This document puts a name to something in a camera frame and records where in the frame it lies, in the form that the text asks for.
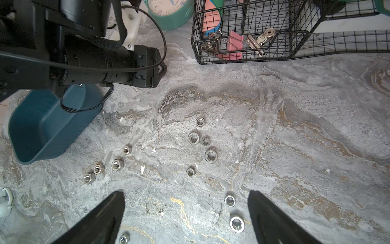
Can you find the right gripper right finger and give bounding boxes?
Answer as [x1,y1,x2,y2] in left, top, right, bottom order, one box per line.
[247,190,320,244]

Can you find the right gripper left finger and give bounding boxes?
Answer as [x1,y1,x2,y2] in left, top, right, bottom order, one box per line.
[54,191,126,244]

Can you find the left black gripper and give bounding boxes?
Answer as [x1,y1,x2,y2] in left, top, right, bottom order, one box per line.
[132,45,167,89]

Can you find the steel hex nut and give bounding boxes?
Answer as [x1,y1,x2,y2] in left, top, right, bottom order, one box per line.
[83,172,95,185]
[186,167,196,178]
[196,117,205,127]
[111,159,124,171]
[201,137,211,146]
[224,194,236,207]
[205,149,218,163]
[93,163,105,175]
[119,232,131,244]
[188,132,200,145]
[230,215,245,233]
[123,145,132,155]

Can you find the teal plastic storage box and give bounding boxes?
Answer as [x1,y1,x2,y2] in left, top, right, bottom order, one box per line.
[8,84,103,165]

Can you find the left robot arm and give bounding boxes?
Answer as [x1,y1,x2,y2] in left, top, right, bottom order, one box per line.
[1,1,167,100]

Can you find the green round clock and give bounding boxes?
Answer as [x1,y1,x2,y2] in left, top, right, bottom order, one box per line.
[144,0,194,31]

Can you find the pink binder clip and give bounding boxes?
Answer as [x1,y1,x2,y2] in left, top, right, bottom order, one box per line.
[217,30,244,61]

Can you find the white alarm clock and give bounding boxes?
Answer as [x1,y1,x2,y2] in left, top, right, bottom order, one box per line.
[1,187,14,218]

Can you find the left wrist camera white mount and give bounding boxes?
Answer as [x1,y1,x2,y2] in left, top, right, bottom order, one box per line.
[106,1,147,51]

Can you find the black wire desk organizer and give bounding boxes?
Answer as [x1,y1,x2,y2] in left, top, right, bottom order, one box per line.
[192,1,390,65]

